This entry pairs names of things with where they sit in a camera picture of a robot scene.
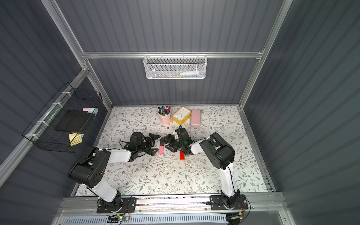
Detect pink block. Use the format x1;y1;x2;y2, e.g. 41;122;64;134
158;145;164;155

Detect red block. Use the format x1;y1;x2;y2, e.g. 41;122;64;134
180;152;185;161

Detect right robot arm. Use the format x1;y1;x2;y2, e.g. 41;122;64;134
160;126;241;209

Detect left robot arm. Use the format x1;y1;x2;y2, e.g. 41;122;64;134
68;132;160;203

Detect pink pen cup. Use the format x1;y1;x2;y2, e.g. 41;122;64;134
159;113;172;126

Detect yellow alarm clock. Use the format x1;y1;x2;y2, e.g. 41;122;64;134
172;107;191;125

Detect floral table mat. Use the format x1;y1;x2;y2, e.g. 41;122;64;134
97;106;268;196

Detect pink pencil case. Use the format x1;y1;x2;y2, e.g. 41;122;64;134
190;109;201;127

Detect pastel sticky notes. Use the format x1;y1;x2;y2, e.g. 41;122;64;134
82;108;98;114

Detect yellow sticky notes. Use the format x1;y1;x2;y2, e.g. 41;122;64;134
69;133;84;146

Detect black notebook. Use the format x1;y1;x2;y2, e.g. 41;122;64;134
55;110;95;134

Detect white bottle in basket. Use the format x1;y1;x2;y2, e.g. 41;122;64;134
180;70;200;77

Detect aluminium rail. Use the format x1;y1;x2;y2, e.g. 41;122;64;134
56;192;289;216

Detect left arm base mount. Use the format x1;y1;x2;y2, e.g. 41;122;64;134
96;196;137;214

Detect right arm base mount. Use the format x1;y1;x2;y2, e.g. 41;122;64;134
209;195;249;211

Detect white mesh wall basket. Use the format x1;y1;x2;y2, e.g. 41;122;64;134
143;54;208;79

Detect black wire wall basket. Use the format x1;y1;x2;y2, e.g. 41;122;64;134
22;85;103;153

